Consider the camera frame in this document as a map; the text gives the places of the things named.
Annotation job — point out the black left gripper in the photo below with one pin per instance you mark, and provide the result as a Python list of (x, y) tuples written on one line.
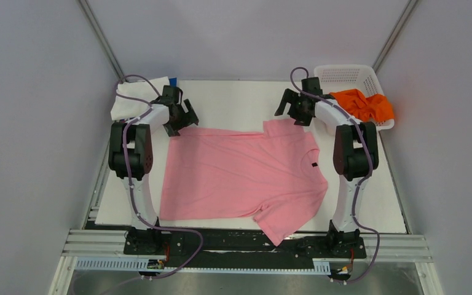
[(189, 118)]

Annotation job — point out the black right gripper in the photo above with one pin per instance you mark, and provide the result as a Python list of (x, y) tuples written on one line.
[(291, 96)]

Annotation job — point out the pink t-shirt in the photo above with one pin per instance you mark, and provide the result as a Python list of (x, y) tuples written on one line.
[(271, 176)]

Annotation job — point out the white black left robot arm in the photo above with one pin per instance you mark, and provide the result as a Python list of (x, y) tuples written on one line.
[(131, 159)]

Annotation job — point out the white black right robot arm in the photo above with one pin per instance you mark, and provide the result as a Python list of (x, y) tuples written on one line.
[(355, 157)]

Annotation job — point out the blue folded t-shirt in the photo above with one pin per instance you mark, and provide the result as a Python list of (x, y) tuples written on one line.
[(173, 81)]

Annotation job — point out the white plastic basket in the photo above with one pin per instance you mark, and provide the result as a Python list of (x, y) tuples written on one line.
[(336, 78)]

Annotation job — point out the orange t-shirt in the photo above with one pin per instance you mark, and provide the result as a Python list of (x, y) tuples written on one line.
[(376, 107)]

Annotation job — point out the white folded t-shirt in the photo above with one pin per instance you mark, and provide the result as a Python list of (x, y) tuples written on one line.
[(133, 98)]

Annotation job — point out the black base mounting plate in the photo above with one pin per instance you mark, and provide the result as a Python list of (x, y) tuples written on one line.
[(239, 249)]

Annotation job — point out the silver aluminium frame post left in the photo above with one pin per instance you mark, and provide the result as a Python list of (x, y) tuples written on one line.
[(93, 22)]

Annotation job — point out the silver aluminium frame post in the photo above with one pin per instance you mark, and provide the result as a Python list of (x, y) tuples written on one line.
[(93, 22), (395, 32)]

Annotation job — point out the silver aluminium frame post right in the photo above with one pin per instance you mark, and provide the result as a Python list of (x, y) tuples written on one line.
[(395, 32)]

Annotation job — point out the silver aluminium front rail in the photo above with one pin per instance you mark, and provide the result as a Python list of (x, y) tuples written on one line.
[(110, 244)]

